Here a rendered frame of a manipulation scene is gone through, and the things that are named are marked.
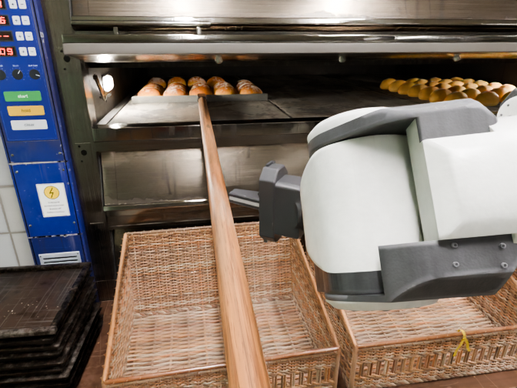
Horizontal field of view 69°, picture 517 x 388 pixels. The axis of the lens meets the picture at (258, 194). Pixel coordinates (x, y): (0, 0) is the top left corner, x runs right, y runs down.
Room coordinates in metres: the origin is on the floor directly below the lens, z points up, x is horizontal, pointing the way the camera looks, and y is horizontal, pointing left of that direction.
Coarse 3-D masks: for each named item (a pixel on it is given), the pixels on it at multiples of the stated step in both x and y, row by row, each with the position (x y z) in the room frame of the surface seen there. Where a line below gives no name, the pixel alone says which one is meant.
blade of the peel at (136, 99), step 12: (132, 96) 1.53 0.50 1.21; (144, 96) 1.54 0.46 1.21; (156, 96) 1.55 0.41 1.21; (168, 96) 1.56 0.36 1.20; (180, 96) 1.56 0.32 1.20; (192, 96) 1.57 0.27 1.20; (216, 96) 1.59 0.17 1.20; (228, 96) 1.60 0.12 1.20; (240, 96) 1.60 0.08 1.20; (252, 96) 1.61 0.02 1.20; (264, 96) 1.62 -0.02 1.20
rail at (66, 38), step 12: (72, 36) 0.94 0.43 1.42; (84, 36) 0.95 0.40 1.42; (96, 36) 0.95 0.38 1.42; (108, 36) 0.96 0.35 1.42; (120, 36) 0.96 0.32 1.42; (132, 36) 0.96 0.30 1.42; (144, 36) 0.97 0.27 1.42; (156, 36) 0.97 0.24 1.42; (168, 36) 0.98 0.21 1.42; (180, 36) 0.98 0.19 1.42; (192, 36) 0.99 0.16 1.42; (204, 36) 0.99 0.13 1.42; (216, 36) 1.00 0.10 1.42; (228, 36) 1.00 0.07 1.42; (240, 36) 1.01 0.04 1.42; (252, 36) 1.01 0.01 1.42; (264, 36) 1.02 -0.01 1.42; (276, 36) 1.02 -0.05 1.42; (288, 36) 1.03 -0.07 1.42; (300, 36) 1.03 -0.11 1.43; (312, 36) 1.04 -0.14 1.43; (324, 36) 1.04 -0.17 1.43; (336, 36) 1.05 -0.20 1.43; (348, 36) 1.05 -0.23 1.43; (360, 36) 1.06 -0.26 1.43; (372, 36) 1.07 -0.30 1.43; (384, 36) 1.07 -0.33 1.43; (396, 36) 1.08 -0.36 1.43; (408, 36) 1.08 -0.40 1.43; (420, 36) 1.09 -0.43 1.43; (432, 36) 1.09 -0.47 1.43; (444, 36) 1.10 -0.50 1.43; (456, 36) 1.11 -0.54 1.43; (468, 36) 1.11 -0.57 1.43; (480, 36) 1.12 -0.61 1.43; (492, 36) 1.13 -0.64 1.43; (504, 36) 1.13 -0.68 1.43; (516, 36) 1.14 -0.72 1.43
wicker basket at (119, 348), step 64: (128, 256) 1.03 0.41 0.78; (192, 256) 1.07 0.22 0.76; (256, 256) 1.10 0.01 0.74; (128, 320) 0.90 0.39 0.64; (192, 320) 0.96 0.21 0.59; (256, 320) 0.96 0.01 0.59; (320, 320) 0.81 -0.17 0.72; (128, 384) 0.61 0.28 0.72; (192, 384) 0.64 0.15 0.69; (320, 384) 0.69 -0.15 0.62
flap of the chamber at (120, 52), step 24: (72, 48) 0.94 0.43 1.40; (96, 48) 0.95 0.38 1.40; (120, 48) 0.96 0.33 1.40; (144, 48) 0.96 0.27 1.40; (168, 48) 0.97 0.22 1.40; (192, 48) 0.98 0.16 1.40; (216, 48) 0.99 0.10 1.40; (240, 48) 1.00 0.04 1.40; (264, 48) 1.01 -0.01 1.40; (288, 48) 1.02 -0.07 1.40; (312, 48) 1.03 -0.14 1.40; (336, 48) 1.05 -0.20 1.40; (360, 48) 1.06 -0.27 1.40; (384, 48) 1.07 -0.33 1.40; (408, 48) 1.08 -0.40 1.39; (432, 48) 1.09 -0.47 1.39; (456, 48) 1.10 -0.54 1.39; (480, 48) 1.12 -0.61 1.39; (504, 48) 1.13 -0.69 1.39
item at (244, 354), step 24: (216, 168) 0.64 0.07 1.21; (216, 192) 0.53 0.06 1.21; (216, 216) 0.45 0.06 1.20; (216, 240) 0.39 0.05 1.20; (216, 264) 0.35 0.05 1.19; (240, 264) 0.34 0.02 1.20; (240, 288) 0.29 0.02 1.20; (240, 312) 0.26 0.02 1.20; (240, 336) 0.23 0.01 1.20; (240, 360) 0.21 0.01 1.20; (264, 360) 0.22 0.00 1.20; (240, 384) 0.19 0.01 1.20; (264, 384) 0.19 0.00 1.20
